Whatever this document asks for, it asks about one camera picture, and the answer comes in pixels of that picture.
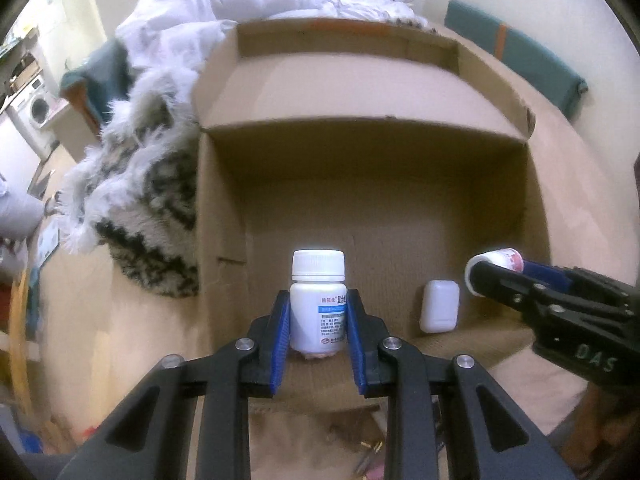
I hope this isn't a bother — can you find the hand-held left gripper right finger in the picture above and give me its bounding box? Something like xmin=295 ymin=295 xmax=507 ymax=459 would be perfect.
xmin=346 ymin=287 xmax=581 ymax=480

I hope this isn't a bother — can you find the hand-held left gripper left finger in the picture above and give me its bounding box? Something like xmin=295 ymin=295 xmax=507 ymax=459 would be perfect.
xmin=57 ymin=289 xmax=292 ymax=480

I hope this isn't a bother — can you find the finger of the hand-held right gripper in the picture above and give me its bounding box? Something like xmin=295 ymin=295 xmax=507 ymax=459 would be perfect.
xmin=467 ymin=259 xmax=631 ymax=333
xmin=520 ymin=259 xmax=640 ymax=308

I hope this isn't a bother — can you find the small white bottle red label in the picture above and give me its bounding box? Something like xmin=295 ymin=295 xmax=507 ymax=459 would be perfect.
xmin=464 ymin=247 xmax=525 ymax=297

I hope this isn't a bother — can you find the white pill bottle blue label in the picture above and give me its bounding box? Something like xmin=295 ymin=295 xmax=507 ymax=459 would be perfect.
xmin=289 ymin=249 xmax=349 ymax=359

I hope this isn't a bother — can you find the cardboard box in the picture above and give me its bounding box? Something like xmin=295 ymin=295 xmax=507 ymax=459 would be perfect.
xmin=190 ymin=17 xmax=556 ymax=413

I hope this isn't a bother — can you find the person's right forearm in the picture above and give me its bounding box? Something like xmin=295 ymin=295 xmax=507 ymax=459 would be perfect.
xmin=570 ymin=382 xmax=640 ymax=468

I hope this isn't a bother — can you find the white earbud case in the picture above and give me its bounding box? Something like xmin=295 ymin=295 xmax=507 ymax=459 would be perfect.
xmin=419 ymin=280 xmax=460 ymax=334

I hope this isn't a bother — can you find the beige bed sheet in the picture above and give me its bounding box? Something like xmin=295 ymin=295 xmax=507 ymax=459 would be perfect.
xmin=40 ymin=22 xmax=640 ymax=441

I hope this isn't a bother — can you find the furry black patterned blanket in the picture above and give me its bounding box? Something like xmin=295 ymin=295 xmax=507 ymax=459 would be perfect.
xmin=59 ymin=70 xmax=202 ymax=300

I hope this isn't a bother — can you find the teal cushion orange stripe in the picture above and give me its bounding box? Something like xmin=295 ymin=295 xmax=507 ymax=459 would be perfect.
xmin=444 ymin=0 xmax=590 ymax=122

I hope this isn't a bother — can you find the grey plastic bag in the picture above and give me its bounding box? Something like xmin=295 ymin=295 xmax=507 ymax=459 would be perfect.
xmin=0 ymin=175 xmax=45 ymax=242

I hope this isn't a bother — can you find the teal pillow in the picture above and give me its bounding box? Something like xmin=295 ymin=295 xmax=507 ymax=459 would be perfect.
xmin=60 ymin=40 xmax=137 ymax=137

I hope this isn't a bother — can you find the white washing machine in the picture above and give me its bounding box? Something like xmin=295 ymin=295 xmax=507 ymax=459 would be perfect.
xmin=9 ymin=77 xmax=57 ymax=157

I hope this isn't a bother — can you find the white duvet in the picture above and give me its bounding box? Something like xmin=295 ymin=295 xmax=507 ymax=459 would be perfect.
xmin=115 ymin=0 xmax=418 ymax=126

